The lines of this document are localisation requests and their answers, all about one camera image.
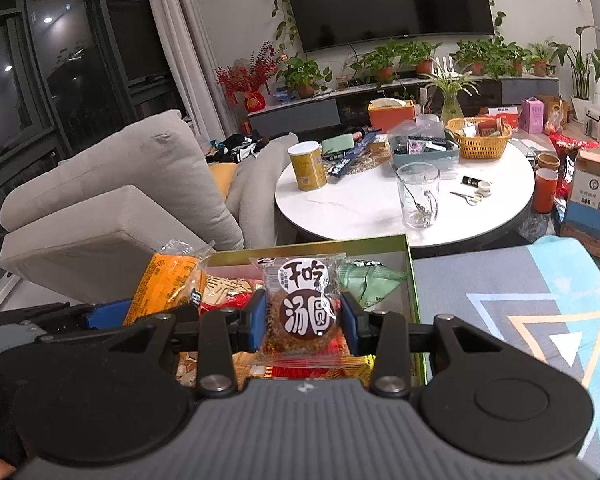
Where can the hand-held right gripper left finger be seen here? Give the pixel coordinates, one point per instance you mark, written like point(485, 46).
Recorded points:
point(257, 320)

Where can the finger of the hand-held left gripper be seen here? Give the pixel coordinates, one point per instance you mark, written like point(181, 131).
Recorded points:
point(105, 316)

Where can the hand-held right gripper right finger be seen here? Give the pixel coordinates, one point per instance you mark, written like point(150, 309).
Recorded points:
point(347, 320)

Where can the round brown cake packet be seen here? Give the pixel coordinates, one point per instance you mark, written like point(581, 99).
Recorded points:
point(302, 310)

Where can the green packet orange snacks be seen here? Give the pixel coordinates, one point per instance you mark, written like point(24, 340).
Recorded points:
point(375, 282)

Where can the green cardboard box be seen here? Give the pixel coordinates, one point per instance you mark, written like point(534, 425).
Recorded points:
point(412, 300)

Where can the red yellow striped packet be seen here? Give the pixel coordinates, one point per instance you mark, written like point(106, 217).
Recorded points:
point(300, 374)

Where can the orange snack packet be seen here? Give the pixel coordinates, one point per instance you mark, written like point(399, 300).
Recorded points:
point(165, 280)

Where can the round white table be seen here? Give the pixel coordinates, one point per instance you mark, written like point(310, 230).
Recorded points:
point(360, 210)

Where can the grey sofa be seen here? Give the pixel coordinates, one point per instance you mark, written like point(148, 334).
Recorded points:
point(130, 185)

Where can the patterned blue table mat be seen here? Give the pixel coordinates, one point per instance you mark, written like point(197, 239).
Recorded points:
point(480, 280)

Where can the glass cup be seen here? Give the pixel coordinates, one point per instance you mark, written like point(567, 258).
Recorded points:
point(417, 197)

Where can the yellow cushion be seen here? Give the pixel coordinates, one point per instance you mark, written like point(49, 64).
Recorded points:
point(222, 180)

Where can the yellow can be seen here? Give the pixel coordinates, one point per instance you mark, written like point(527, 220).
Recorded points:
point(307, 167)

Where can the dark blue snack packet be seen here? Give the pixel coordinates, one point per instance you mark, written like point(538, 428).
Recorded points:
point(355, 157)

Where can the scissors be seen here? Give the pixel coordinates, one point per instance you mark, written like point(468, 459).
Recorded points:
point(465, 198)

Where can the dark clothes pile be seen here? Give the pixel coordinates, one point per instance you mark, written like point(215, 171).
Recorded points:
point(235, 147)

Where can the green pouch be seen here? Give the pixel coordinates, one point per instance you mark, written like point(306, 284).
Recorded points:
point(337, 145)

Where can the grey-blue plastic tub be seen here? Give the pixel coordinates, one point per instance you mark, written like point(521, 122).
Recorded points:
point(425, 157)

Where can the black tube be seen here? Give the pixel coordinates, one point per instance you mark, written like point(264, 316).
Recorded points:
point(470, 180)

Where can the tape roll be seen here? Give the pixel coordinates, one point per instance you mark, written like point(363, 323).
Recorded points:
point(485, 188)

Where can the orange tissue box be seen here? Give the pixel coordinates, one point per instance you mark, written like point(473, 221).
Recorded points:
point(392, 115)

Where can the yellow woven basket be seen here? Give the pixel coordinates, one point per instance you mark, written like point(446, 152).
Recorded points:
point(480, 145)

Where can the orange cup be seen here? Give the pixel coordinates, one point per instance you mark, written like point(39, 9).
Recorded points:
point(546, 190)

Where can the potted green plant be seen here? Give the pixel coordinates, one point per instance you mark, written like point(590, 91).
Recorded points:
point(540, 57)
point(302, 77)
point(382, 62)
point(475, 57)
point(512, 57)
point(420, 57)

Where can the glass vase plant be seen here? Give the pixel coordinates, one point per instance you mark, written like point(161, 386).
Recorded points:
point(450, 95)

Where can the red flower arrangement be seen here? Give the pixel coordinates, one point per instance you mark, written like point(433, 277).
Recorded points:
point(247, 67)

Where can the brown cup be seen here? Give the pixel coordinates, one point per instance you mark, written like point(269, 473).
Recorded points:
point(547, 161)

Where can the dark window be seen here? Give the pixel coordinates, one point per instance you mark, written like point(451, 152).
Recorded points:
point(30, 60)

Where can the white router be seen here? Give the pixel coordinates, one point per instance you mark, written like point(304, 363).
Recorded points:
point(442, 65)

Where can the cardboard box blue label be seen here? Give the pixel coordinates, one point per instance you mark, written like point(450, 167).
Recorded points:
point(592, 200)

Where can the pink box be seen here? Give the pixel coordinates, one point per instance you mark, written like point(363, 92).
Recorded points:
point(531, 115)

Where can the red snack bag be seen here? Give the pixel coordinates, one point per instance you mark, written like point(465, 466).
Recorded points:
point(572, 142)

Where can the brown paper bag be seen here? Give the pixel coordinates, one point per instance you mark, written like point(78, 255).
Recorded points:
point(552, 112)

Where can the white curtain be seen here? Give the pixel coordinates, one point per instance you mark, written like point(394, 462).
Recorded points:
point(190, 35)

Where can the hanging vine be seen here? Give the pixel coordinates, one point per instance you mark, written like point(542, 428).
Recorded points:
point(282, 15)
point(495, 20)

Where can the tall leafy plant white pot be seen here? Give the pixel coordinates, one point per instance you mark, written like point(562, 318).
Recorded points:
point(580, 65)

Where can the wall television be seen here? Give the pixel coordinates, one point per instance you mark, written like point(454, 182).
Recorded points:
point(390, 0)

